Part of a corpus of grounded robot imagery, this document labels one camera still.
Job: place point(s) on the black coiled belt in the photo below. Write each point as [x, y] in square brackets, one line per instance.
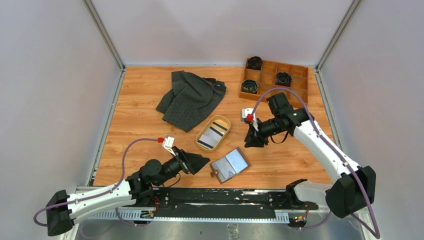
[283, 79]
[254, 63]

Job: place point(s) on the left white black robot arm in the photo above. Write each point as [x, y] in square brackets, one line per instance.
[65, 210]

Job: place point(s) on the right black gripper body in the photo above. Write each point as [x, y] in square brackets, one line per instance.
[266, 128]

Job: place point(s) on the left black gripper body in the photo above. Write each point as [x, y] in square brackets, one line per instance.
[180, 155]

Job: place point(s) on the aluminium frame rail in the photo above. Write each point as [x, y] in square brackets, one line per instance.
[343, 198]

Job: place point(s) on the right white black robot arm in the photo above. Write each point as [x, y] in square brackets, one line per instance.
[324, 155]

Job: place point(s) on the dark green coiled belt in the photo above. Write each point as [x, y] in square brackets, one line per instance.
[249, 86]

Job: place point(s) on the black coiled belt top left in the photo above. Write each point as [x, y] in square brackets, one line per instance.
[254, 63]

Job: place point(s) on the white striped cards in tray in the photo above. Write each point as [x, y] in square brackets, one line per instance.
[212, 135]

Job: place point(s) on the dark grey dotted cloth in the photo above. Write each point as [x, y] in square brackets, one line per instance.
[191, 100]

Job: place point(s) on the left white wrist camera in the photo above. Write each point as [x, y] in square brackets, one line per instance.
[168, 143]

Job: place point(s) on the black coiled belt middle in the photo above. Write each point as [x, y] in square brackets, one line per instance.
[283, 79]

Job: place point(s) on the oval wooden card tray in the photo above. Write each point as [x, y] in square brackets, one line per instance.
[217, 118]

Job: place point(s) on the wooden compartment tray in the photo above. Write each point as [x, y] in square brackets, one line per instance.
[297, 92]

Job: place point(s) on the brown leather card holder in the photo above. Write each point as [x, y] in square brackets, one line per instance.
[237, 159]

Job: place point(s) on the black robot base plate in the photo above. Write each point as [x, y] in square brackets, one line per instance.
[222, 203]

